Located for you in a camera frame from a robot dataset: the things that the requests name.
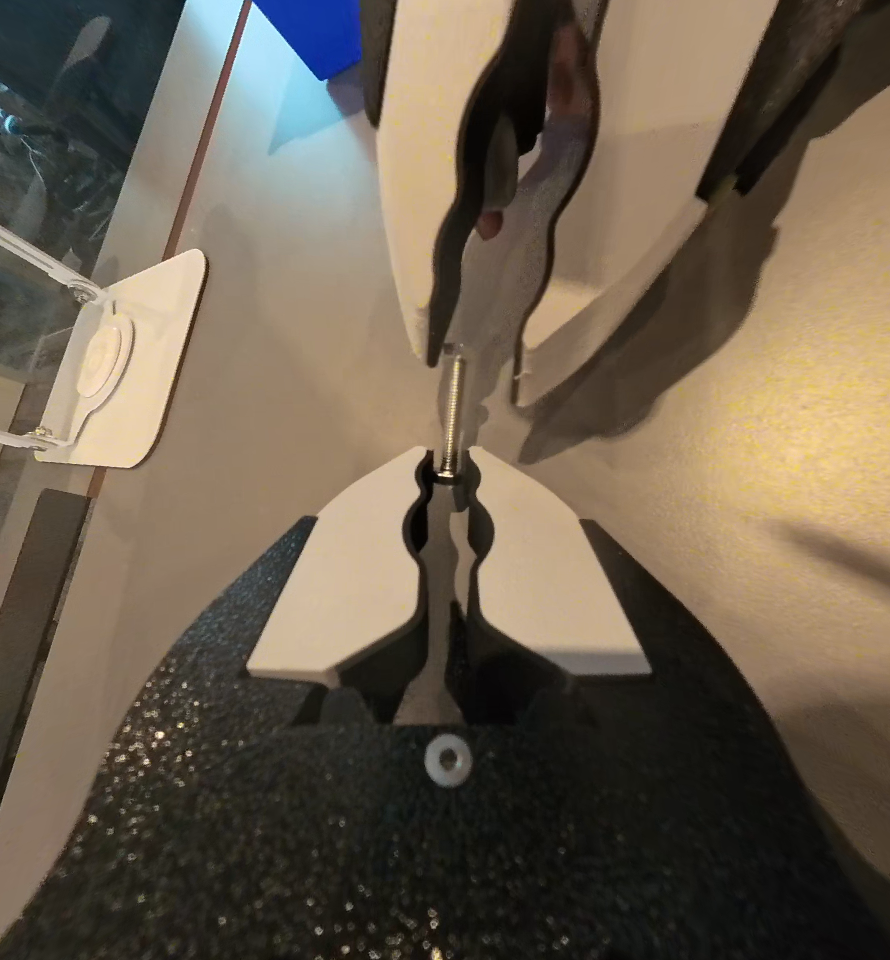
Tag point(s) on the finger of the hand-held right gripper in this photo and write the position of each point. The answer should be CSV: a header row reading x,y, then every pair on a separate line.
x,y
415,187
639,150

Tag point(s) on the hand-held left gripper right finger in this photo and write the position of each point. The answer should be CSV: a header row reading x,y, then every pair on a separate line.
x,y
550,585

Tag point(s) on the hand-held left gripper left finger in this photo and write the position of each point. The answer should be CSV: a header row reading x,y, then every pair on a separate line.
x,y
340,585

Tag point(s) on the dark metal nut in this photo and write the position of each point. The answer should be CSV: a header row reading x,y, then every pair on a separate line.
x,y
447,477

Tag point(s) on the silver metal bolt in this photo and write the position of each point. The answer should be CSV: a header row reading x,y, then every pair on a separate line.
x,y
452,412

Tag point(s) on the person's right hand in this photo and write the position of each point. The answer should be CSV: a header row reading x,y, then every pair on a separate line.
x,y
571,90

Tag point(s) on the blue plastic bin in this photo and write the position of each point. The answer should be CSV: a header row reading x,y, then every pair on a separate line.
x,y
302,37

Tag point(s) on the black flat table plate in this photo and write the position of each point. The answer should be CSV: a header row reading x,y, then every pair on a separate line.
x,y
17,637

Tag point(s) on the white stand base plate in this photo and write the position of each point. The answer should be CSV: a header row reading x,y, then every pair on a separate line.
x,y
152,360

